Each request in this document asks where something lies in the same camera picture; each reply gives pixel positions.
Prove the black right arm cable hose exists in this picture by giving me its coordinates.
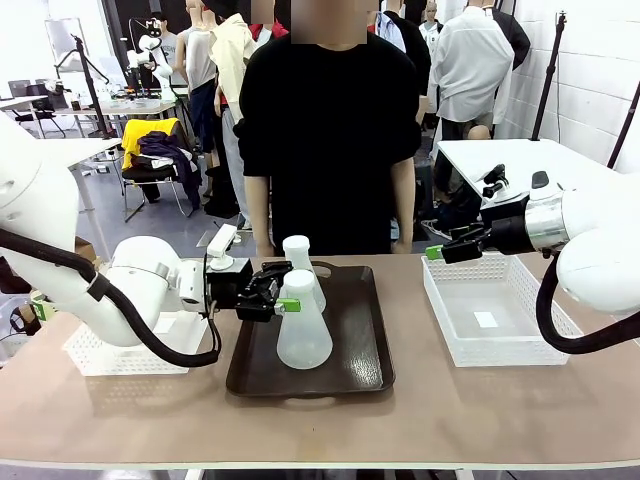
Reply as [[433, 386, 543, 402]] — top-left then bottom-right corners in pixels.
[[535, 252, 640, 355]]

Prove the white perforated plastic basket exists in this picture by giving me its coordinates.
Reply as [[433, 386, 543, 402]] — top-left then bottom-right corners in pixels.
[[62, 310, 209, 377], [421, 252, 585, 369]]

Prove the metal frame chair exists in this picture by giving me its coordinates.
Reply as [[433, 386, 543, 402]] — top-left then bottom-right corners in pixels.
[[121, 164, 201, 224]]

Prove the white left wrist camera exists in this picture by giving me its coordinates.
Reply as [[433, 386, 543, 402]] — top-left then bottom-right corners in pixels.
[[206, 223, 239, 271]]

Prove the whiteboard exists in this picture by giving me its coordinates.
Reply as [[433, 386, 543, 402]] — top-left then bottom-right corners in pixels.
[[43, 17, 85, 66]]

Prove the translucent white conical flask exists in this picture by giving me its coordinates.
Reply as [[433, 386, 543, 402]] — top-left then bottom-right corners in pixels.
[[282, 234, 328, 314], [276, 269, 334, 371]]

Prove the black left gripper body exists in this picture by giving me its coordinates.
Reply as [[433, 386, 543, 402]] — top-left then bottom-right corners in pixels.
[[204, 258, 256, 310]]

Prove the black action camera mount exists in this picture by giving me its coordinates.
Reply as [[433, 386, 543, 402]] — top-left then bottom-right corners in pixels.
[[481, 163, 510, 199]]

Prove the black boom stand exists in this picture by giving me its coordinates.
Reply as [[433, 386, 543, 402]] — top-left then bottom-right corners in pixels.
[[53, 33, 115, 140]]

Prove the person in black sweater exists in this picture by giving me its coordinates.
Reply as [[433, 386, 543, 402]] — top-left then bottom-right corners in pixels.
[[234, 0, 424, 257]]

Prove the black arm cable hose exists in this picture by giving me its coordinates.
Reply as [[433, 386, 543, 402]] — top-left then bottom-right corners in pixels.
[[0, 227, 224, 369], [535, 252, 640, 355]]

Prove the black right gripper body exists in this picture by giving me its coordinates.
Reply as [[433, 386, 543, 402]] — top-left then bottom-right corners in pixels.
[[481, 205, 532, 256]]

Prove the white side table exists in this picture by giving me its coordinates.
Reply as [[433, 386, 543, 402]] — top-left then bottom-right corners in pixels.
[[436, 138, 624, 211]]

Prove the yellow garment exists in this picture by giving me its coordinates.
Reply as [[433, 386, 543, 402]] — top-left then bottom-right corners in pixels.
[[121, 117, 180, 172]]

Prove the mannequin in dark jacket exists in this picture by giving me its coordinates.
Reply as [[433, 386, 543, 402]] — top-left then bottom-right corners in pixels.
[[374, 0, 432, 101]]

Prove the black office chair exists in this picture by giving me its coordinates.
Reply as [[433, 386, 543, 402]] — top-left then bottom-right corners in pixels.
[[8, 78, 67, 140]]

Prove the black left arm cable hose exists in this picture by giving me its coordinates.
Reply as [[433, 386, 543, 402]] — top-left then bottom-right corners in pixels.
[[0, 227, 224, 369]]

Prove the white desk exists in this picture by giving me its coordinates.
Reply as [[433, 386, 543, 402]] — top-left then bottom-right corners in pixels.
[[29, 137, 125, 261]]

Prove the cardboard box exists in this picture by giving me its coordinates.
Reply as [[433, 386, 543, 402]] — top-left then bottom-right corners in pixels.
[[73, 236, 97, 265]]

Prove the dark purple clothes pile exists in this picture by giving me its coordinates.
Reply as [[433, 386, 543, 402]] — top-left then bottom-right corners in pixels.
[[137, 130, 205, 212]]

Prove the small white background robot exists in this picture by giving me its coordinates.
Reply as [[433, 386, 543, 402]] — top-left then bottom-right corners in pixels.
[[125, 17, 175, 102]]

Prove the bare right forearm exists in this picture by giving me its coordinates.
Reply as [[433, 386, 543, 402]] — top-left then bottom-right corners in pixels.
[[243, 173, 274, 246]]

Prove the mannequin in white tank top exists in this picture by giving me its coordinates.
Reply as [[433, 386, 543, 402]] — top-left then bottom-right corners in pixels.
[[175, 0, 220, 171]]

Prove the dark brown serving tray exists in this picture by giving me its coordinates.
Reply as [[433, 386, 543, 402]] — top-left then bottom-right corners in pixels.
[[225, 259, 396, 407]]

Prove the bare left forearm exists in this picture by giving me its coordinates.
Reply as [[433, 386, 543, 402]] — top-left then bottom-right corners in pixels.
[[389, 155, 417, 245]]

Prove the thin black stand pole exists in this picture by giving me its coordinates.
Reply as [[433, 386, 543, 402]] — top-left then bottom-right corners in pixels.
[[606, 78, 640, 170]]

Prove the mannequin in white shirt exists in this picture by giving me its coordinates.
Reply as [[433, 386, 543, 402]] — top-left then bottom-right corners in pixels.
[[427, 0, 516, 142]]

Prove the black light stand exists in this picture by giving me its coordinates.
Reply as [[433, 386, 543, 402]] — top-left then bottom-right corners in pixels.
[[529, 9, 570, 142]]

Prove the mannequin in cream shirt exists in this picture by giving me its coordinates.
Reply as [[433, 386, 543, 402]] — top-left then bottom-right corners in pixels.
[[207, 0, 259, 229]]

